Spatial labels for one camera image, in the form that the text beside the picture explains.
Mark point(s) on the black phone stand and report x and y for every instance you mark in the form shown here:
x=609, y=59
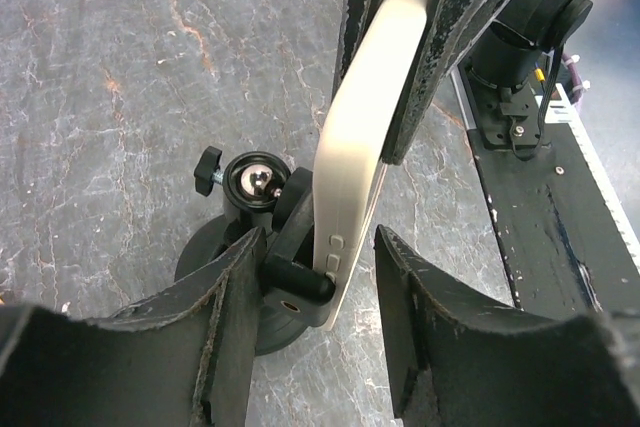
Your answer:
x=262, y=192

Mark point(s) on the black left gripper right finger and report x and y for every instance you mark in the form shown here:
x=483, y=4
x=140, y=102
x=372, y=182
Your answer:
x=456, y=357

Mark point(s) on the black smartphone pink case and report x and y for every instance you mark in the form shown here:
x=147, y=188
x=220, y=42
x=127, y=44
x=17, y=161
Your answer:
x=347, y=171

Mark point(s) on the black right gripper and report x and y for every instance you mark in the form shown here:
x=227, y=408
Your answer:
x=503, y=57

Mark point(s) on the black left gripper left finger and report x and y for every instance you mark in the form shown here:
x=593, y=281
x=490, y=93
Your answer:
x=182, y=357

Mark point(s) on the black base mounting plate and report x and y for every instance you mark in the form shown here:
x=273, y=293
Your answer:
x=565, y=242

